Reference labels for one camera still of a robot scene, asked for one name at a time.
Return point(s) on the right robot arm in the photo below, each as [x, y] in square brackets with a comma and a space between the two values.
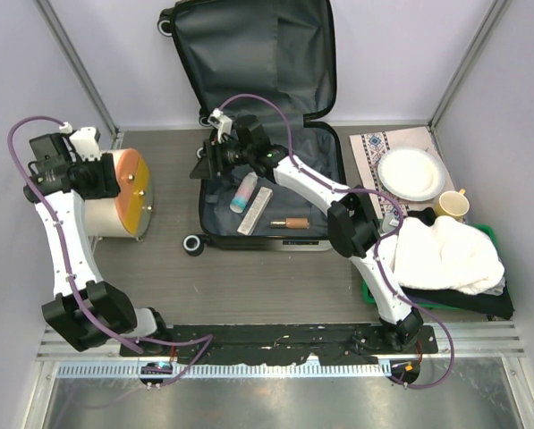
[352, 226]

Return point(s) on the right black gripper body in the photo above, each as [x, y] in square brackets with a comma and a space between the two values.
[224, 155]

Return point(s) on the patterned placemat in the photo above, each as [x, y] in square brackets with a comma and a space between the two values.
[367, 150]

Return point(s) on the black white astronaut suitcase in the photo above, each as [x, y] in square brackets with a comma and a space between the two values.
[275, 60]

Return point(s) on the white cylindrical bin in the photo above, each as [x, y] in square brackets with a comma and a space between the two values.
[102, 220]

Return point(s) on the brown cosmetic tube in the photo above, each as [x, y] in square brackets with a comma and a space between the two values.
[296, 223]

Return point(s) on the orange swing lid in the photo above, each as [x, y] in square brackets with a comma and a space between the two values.
[133, 178]

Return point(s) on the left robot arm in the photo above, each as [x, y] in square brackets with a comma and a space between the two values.
[86, 309]

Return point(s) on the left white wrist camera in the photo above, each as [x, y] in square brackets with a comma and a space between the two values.
[85, 140]

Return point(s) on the white blue pink bottle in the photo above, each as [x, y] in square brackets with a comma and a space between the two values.
[244, 192]

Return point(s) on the grey garment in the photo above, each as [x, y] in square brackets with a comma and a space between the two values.
[390, 224]

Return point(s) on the white toothpaste box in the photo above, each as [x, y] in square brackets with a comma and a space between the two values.
[256, 210]

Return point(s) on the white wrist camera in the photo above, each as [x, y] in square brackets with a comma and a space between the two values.
[85, 140]
[222, 123]

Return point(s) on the black garment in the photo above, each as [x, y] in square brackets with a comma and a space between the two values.
[492, 305]

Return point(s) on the white towel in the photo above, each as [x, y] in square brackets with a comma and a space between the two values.
[448, 255]

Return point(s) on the yellow cup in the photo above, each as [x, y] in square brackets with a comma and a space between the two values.
[452, 203]

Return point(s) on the white paper plate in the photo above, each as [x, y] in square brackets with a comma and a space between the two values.
[411, 174]

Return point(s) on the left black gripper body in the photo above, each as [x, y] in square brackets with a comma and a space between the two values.
[99, 176]

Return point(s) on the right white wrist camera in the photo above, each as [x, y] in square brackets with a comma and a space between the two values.
[222, 123]

